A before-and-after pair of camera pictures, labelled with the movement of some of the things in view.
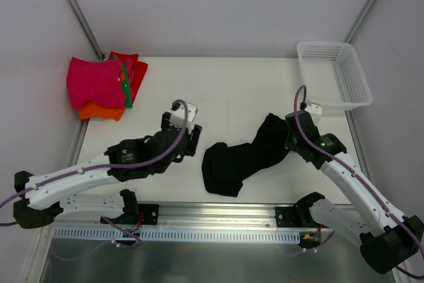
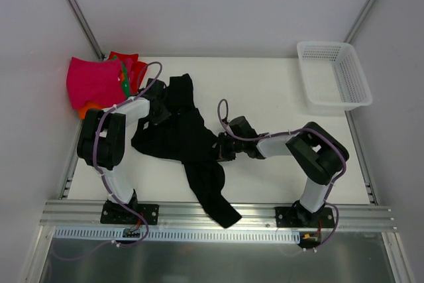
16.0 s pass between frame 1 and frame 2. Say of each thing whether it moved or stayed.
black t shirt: moved
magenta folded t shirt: stayed
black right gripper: moved
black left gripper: moved
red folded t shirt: stayed
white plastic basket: stayed
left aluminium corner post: stayed
